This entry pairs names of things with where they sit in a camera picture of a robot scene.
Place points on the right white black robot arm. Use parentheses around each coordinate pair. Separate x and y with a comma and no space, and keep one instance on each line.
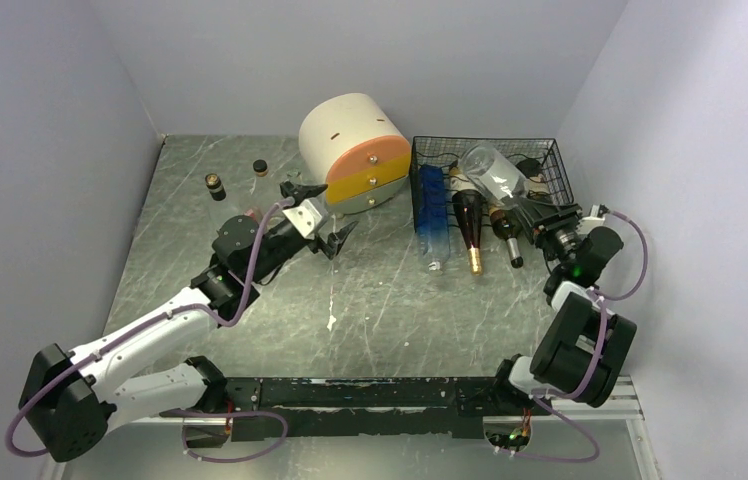
(581,355)

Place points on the cream round drawer cabinet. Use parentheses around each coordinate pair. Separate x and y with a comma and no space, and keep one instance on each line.
(349,144)

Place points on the dark bottle black cap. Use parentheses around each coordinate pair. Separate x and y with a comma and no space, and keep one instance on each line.
(531,184)

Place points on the green wine bottle silver foil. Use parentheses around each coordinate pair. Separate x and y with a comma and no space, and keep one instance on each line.
(507,231)

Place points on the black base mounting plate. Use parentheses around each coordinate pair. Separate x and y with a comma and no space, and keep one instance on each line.
(310,407)

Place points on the clear bottle white label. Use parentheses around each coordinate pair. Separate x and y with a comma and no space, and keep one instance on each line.
(260,167)

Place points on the dark wine bottle gold foil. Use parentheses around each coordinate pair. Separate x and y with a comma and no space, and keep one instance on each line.
(467,205)

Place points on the black wire wine rack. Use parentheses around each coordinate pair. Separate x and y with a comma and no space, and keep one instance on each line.
(441,151)

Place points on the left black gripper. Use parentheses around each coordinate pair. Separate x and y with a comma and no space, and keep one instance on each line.
(334,242)

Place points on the clear bottle gold black label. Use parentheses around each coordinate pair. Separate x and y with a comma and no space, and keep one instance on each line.
(215,187)

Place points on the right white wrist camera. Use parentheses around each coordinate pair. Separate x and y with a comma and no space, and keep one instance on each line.
(596,217)

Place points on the blue plastic bottle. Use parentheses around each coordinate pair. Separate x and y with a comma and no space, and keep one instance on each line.
(432,222)

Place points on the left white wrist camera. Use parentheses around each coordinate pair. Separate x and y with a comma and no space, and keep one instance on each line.
(307,218)

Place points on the aluminium rail frame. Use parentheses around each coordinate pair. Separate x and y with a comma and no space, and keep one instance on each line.
(566,433)

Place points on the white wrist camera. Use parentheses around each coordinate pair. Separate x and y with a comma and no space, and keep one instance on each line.
(307,218)
(596,217)

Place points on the large clear glass bottle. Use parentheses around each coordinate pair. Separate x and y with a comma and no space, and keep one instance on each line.
(496,177)

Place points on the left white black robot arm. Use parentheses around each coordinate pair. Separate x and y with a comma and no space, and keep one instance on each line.
(149,338)

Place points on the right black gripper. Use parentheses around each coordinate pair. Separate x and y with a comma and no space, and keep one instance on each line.
(544,214)

